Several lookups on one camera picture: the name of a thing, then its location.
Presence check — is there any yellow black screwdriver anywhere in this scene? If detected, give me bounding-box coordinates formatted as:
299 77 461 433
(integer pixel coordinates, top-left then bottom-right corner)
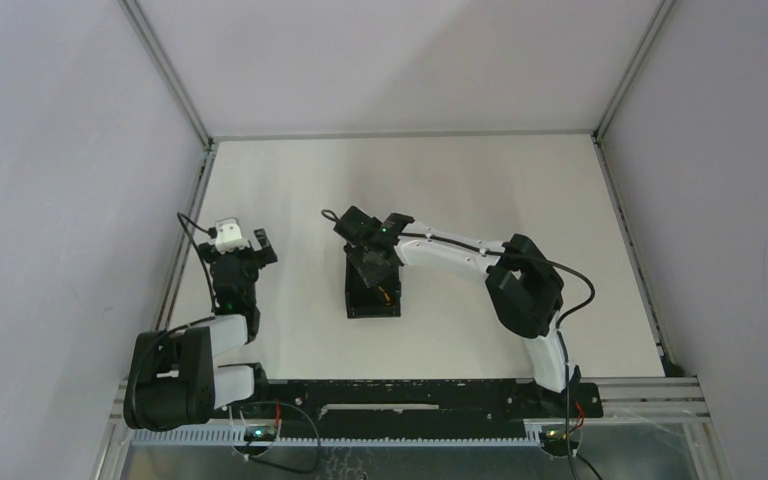
376 284 395 307

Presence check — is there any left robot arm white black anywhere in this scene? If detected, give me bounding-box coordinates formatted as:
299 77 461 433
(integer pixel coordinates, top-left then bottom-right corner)
123 224 277 432

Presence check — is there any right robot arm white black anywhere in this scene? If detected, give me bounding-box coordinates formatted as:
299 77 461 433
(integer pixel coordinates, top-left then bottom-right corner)
320 206 596 394

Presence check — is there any black plastic bin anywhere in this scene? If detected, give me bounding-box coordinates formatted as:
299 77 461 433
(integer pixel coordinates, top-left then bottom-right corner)
344 253 402 319

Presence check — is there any left base wiring loop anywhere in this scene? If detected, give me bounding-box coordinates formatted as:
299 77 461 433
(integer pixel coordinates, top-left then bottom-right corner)
228 400 323 476

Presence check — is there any right base wiring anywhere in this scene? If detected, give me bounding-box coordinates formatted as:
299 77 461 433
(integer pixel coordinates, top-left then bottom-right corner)
537 397 599 480

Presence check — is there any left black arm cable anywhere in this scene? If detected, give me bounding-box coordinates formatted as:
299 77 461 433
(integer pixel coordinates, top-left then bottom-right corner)
176 211 220 315

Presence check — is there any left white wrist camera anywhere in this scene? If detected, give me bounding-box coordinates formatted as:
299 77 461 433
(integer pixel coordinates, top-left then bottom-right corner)
214 217 251 254

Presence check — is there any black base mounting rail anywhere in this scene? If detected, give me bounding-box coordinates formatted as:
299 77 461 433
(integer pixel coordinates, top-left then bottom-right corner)
242 378 604 438

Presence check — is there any grey slotted cable duct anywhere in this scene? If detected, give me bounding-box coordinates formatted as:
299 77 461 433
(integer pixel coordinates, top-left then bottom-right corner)
131 425 542 447

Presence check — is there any left aluminium frame profile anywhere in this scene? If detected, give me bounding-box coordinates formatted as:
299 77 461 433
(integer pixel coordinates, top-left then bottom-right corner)
119 1 215 330

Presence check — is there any aluminium frame profile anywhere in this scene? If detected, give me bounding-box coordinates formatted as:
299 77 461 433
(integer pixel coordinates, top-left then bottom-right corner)
212 129 594 144
591 1 684 377
119 1 215 330

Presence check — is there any back aluminium frame profile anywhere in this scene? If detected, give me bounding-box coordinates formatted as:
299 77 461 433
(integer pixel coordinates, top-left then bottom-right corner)
212 129 594 144

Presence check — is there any right aluminium frame profile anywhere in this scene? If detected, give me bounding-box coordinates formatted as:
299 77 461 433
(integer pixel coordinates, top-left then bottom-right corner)
591 1 684 377

